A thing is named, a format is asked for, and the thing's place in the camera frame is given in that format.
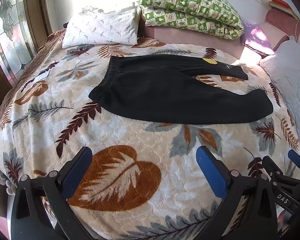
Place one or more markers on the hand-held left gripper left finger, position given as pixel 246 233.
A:
pixel 75 171

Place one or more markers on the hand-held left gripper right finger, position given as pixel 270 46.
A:
pixel 211 173

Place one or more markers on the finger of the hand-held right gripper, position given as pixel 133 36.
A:
pixel 297 158
pixel 273 166

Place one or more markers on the black pants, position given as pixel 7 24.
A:
pixel 180 92

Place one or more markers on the leaf print fleece blanket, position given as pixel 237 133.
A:
pixel 130 135

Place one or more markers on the white fluffy blanket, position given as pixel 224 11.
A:
pixel 288 80

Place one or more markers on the yellow tag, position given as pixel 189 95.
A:
pixel 210 61

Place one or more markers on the pink padded headboard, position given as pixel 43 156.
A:
pixel 285 27

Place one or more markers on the pink bed sheet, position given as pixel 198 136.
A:
pixel 190 38

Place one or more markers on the white sprig print pillow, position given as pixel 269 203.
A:
pixel 101 28

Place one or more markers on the stack of books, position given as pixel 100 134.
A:
pixel 283 5

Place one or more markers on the stained glass window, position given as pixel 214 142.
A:
pixel 11 30

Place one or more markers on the green patterned folded quilt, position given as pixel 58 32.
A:
pixel 190 8

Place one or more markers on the wooden window frame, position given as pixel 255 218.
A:
pixel 36 12

